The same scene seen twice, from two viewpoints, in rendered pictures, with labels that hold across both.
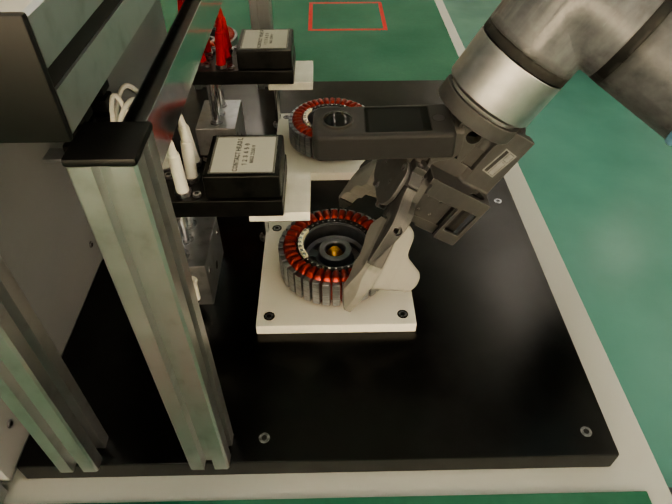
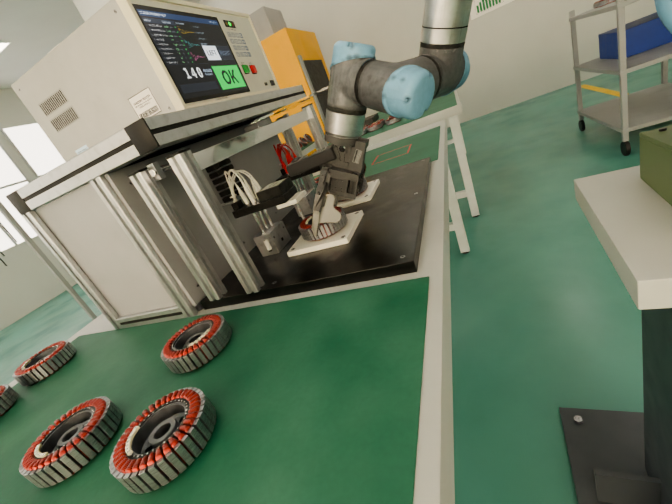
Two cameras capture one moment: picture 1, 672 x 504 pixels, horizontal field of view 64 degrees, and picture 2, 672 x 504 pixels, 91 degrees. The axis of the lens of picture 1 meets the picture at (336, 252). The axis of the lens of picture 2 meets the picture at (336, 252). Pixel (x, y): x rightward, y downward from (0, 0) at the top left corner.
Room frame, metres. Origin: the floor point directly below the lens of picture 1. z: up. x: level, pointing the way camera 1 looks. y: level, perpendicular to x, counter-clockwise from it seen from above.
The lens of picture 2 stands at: (-0.26, -0.34, 1.02)
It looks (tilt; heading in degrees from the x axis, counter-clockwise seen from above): 22 degrees down; 28
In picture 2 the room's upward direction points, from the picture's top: 24 degrees counter-clockwise
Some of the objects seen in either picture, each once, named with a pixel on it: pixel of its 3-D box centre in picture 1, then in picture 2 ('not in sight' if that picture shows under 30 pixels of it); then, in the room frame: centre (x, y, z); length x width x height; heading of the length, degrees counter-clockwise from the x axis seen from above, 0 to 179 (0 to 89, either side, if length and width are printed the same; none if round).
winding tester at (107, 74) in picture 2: not in sight; (166, 88); (0.52, 0.33, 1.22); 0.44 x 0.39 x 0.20; 1
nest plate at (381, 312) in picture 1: (334, 271); (326, 232); (0.39, 0.00, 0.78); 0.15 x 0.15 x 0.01; 1
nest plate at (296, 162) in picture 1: (331, 144); (351, 195); (0.63, 0.01, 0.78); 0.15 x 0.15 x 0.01; 1
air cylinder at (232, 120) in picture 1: (222, 131); (306, 202); (0.63, 0.15, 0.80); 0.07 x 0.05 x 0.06; 1
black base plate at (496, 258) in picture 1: (320, 210); (337, 219); (0.51, 0.02, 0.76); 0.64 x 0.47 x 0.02; 1
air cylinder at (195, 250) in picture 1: (190, 258); (272, 238); (0.39, 0.15, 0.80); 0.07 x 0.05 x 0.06; 1
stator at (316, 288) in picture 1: (335, 254); (322, 223); (0.39, 0.00, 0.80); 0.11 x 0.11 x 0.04
